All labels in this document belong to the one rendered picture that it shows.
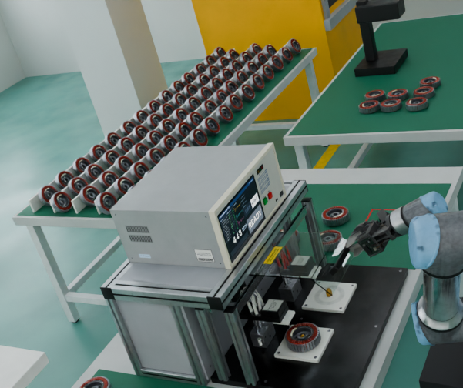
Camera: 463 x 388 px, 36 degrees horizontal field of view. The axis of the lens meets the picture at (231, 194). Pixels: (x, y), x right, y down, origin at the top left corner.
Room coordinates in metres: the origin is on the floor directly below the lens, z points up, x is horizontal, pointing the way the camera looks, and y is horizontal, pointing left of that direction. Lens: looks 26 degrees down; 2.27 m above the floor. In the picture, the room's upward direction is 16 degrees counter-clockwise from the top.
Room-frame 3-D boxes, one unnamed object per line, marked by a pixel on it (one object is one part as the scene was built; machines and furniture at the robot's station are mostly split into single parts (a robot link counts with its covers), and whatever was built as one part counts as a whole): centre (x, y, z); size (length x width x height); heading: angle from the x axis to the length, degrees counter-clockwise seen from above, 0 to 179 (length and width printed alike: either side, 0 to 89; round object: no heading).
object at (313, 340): (1.84, -0.09, 0.80); 0.11 x 0.11 x 0.04
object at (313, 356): (1.84, -0.09, 0.78); 0.15 x 0.15 x 0.01; 56
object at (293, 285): (2.12, -0.11, 0.80); 0.08 x 0.05 x 0.06; 146
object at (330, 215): (2.57, -0.39, 0.77); 0.11 x 0.11 x 0.04
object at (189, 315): (2.09, 0.05, 0.92); 0.66 x 0.01 x 0.30; 146
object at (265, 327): (1.92, 0.03, 0.80); 0.08 x 0.05 x 0.06; 146
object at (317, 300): (2.04, -0.23, 0.78); 0.15 x 0.15 x 0.01; 56
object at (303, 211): (2.00, -0.08, 1.03); 0.62 x 0.01 x 0.03; 146
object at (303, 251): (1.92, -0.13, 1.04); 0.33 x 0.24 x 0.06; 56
